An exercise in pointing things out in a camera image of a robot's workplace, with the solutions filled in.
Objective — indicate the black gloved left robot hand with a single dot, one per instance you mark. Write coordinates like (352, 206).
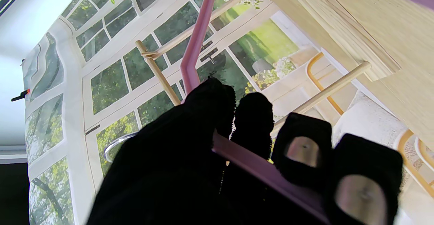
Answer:
(176, 170)

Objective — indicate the lilac plastic clothes hanger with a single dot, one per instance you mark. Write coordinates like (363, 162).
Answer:
(197, 38)

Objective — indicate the printed garden window backdrop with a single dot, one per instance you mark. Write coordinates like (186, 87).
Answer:
(108, 82)

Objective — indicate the black orange backdrop clamp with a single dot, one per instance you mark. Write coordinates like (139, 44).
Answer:
(20, 95)

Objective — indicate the wooden drying rack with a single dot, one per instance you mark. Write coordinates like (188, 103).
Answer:
(325, 25)

